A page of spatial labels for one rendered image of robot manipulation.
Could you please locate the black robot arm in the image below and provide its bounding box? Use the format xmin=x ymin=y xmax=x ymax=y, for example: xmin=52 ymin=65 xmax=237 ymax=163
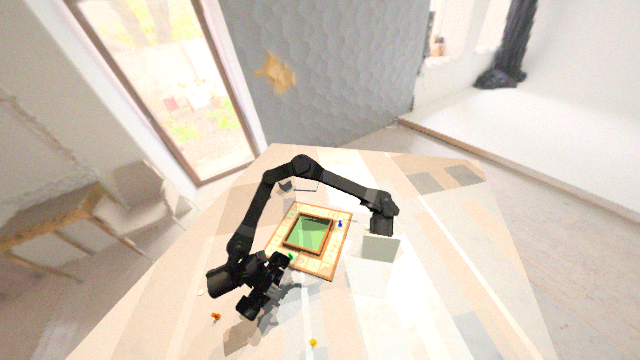
xmin=205 ymin=154 xmax=400 ymax=299

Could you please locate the white die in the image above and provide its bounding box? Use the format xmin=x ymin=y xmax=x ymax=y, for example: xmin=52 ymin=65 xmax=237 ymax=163
xmin=267 ymin=284 xmax=280 ymax=298

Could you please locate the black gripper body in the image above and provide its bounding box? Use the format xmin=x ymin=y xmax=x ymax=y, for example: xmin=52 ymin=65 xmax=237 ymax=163
xmin=236 ymin=251 xmax=290 ymax=322

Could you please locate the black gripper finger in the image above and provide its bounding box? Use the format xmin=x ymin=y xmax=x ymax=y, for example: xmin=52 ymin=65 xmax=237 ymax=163
xmin=248 ymin=291 xmax=271 ymax=307
xmin=273 ymin=268 xmax=285 ymax=286

